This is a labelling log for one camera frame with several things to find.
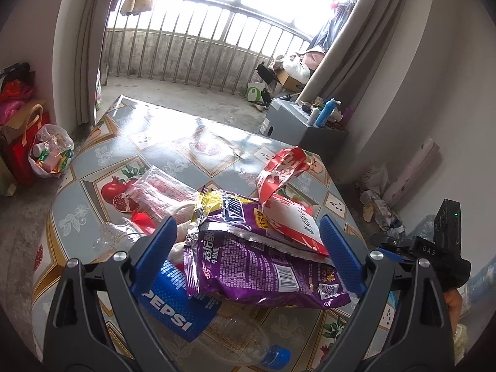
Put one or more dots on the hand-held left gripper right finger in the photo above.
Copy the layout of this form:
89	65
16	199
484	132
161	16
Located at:
343	257

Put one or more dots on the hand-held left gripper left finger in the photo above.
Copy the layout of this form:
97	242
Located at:
153	255

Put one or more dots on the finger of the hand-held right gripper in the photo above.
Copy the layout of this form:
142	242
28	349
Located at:
391	246

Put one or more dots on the red snack bag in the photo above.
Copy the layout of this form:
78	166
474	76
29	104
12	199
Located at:
294	221

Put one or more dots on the purple snack bag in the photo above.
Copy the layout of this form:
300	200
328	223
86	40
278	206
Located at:
252	267

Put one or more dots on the blue label plastic bottle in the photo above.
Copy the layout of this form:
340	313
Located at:
232	337

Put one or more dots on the person's right hand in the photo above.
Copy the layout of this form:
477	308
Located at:
453	306

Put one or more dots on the red wrapper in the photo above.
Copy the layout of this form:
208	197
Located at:
144	223

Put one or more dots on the white crumpled tissue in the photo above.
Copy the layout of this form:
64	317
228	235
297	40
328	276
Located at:
182	232

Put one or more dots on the brown cardboard piece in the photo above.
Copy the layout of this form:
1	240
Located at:
368	212

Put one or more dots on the clear printed plastic bag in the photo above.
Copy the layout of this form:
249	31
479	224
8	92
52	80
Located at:
159	190

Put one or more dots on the yellow noodle packet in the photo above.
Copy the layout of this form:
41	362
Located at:
201	209

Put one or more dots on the white plastic bag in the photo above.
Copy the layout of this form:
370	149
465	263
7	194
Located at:
374	176

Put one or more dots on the pink flowered roll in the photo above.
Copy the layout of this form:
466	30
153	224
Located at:
414	170

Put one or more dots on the fruit print tablecloth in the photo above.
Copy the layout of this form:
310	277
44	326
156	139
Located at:
162	131

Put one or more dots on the grey cabinet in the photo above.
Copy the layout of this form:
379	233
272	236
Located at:
298	131

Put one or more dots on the white cup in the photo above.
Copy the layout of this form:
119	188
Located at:
338	114

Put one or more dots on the white bottle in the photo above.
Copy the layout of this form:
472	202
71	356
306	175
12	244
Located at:
314	117

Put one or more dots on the plastic bag of packets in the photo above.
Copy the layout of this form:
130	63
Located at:
52	151

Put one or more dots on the red gift bag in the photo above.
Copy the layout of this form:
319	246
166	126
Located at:
23	151

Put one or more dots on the cardboard box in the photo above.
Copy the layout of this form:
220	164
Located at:
292	81

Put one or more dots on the white green bag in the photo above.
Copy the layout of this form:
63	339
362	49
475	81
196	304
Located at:
256	93

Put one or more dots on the black bag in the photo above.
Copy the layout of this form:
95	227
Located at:
265	74

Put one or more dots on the metal balcony railing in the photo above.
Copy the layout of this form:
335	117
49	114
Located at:
188	54

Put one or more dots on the grey curtain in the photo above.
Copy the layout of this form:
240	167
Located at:
85	46
348	27

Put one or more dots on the blue hanging garment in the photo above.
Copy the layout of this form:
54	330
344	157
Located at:
329	31

